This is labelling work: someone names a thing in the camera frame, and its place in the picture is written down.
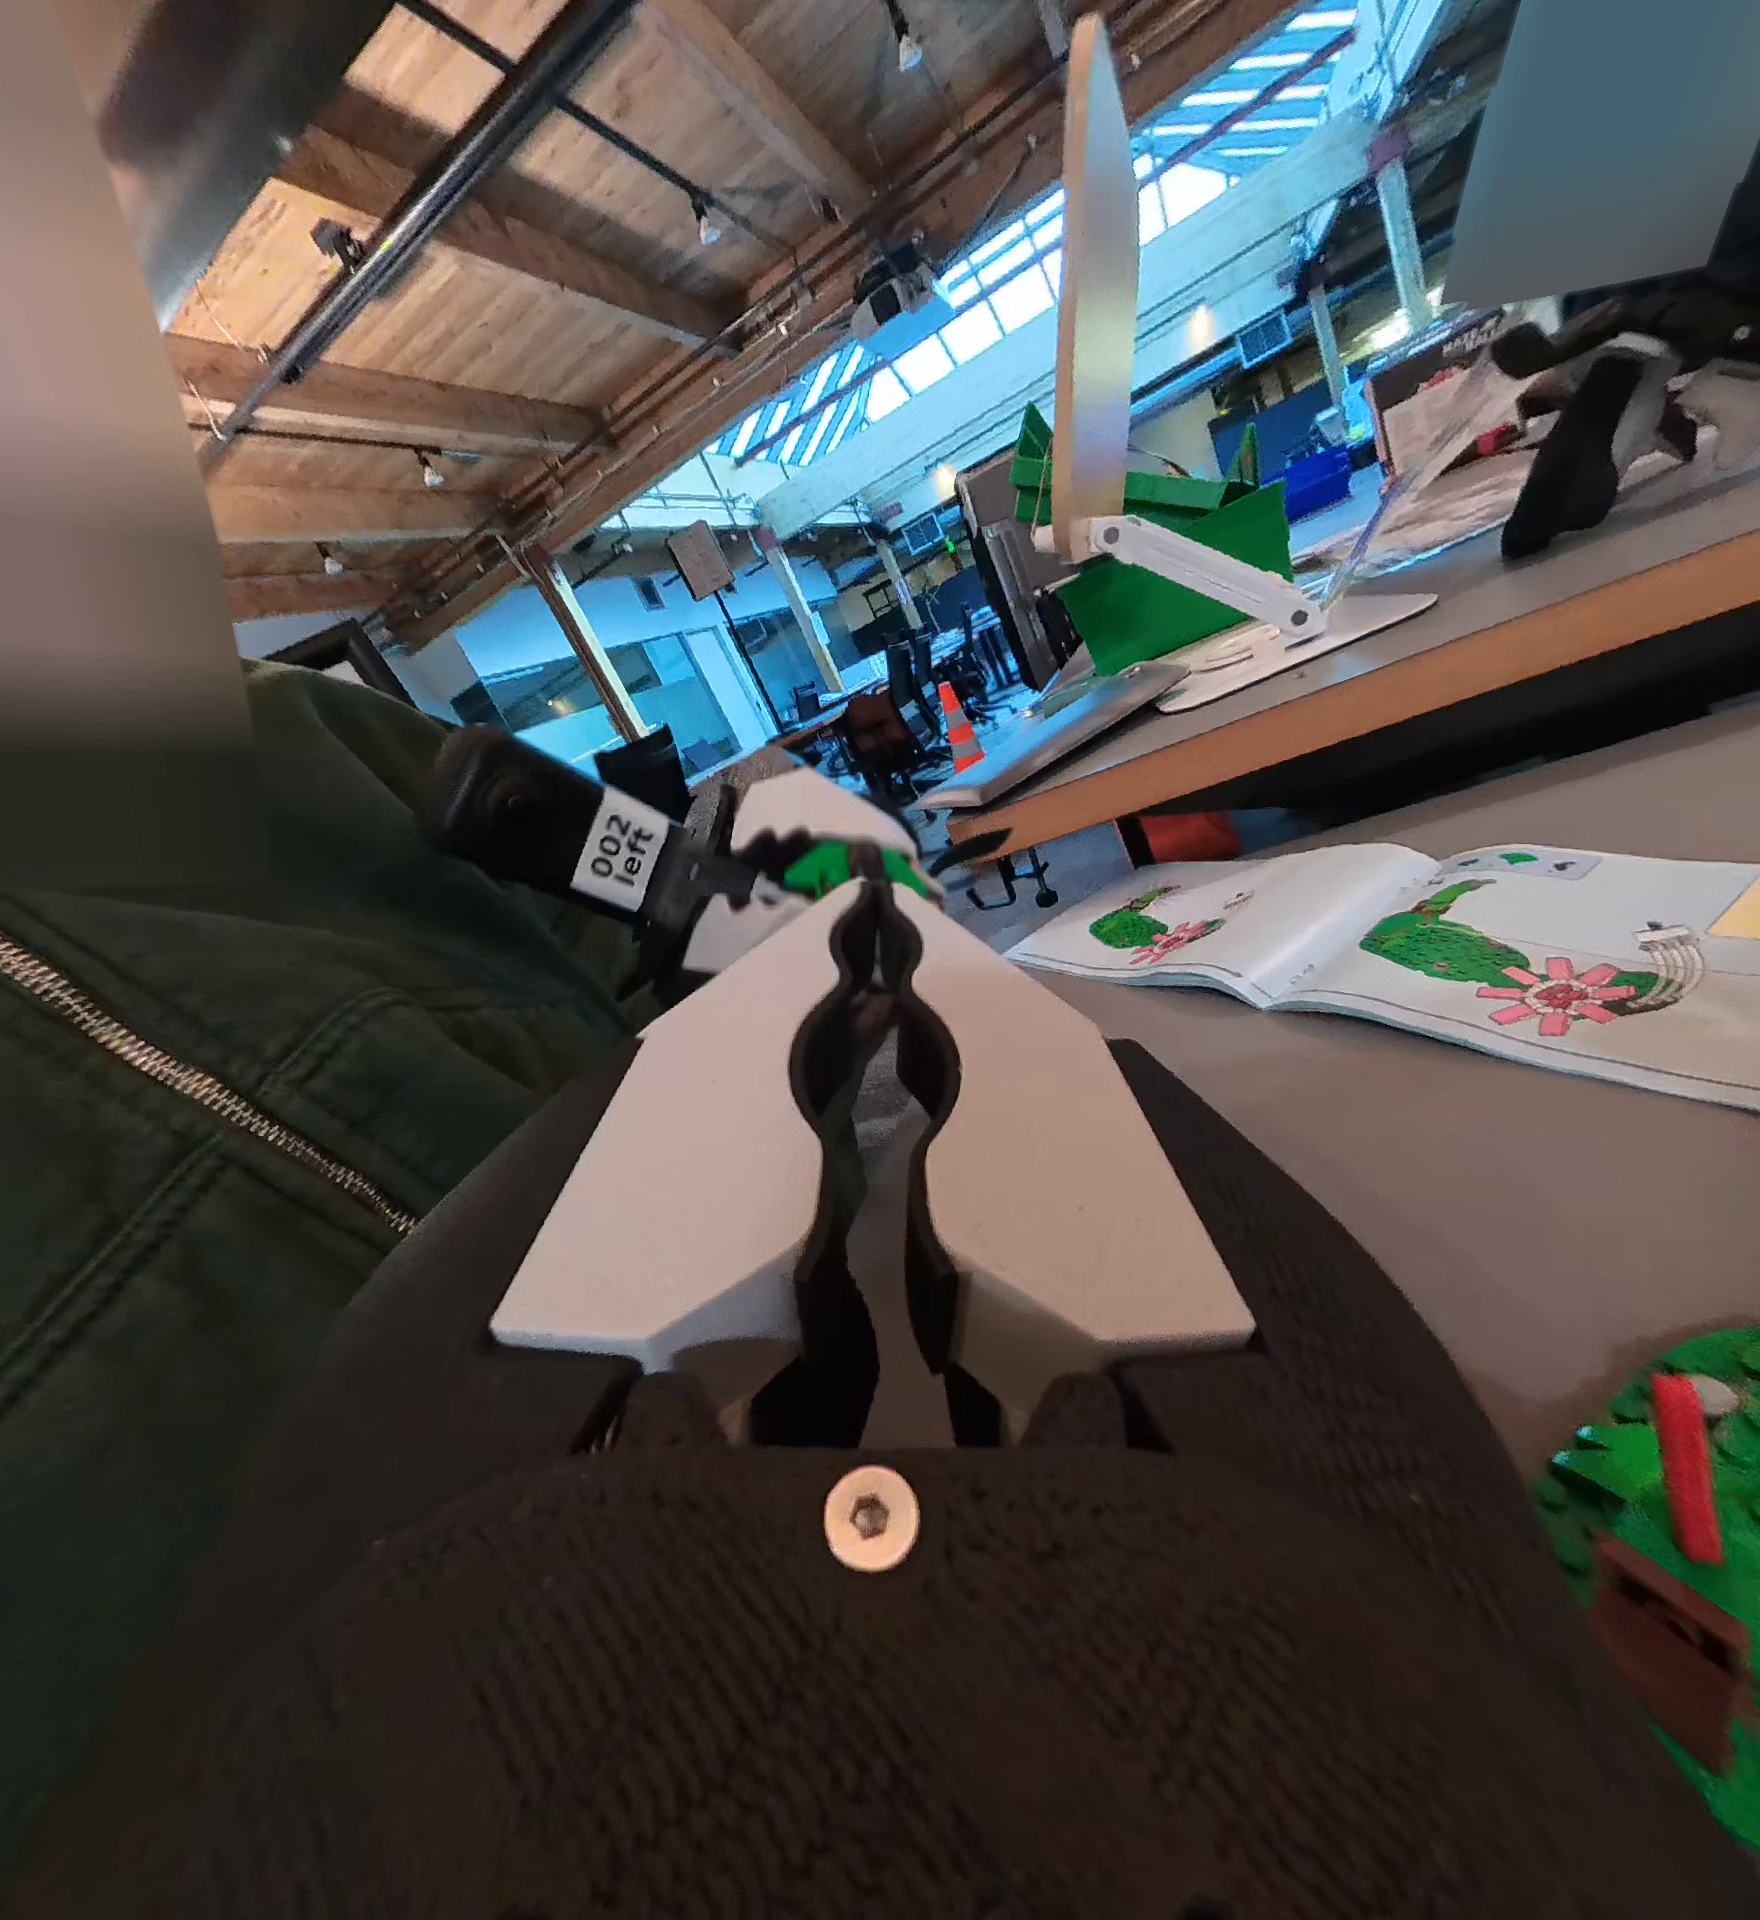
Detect black computer monitor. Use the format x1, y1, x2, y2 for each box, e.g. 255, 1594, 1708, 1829
962, 457, 1078, 684

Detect wooden board on white stand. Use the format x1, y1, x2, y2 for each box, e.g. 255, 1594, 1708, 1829
1052, 14, 1438, 715

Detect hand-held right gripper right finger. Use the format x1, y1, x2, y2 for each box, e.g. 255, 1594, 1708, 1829
880, 882, 1259, 1429

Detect brown office chair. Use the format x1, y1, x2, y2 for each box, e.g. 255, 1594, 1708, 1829
838, 693, 930, 804

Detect green lego block brown clips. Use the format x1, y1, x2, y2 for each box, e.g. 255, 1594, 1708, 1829
783, 840, 943, 907

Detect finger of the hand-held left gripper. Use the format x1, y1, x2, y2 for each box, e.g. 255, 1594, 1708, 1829
676, 897, 826, 1002
722, 765, 923, 869

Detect red and black box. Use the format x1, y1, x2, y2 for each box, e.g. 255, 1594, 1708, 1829
1366, 336, 1534, 471

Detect lego instruction booklet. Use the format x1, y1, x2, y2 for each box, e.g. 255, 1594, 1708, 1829
1002, 840, 1760, 1130

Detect black and white gripper device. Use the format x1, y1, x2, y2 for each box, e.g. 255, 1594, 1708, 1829
1499, 336, 1708, 561

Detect silver padded pouch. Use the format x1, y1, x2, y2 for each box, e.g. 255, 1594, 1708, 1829
916, 660, 1191, 813

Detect grey desk with wooden edge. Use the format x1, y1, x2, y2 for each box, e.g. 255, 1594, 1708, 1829
947, 443, 1760, 865

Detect clear acrylic sheet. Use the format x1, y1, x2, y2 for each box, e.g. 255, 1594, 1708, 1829
1323, 361, 1551, 603

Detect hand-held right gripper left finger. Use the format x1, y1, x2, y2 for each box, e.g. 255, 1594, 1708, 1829
490, 882, 887, 1429

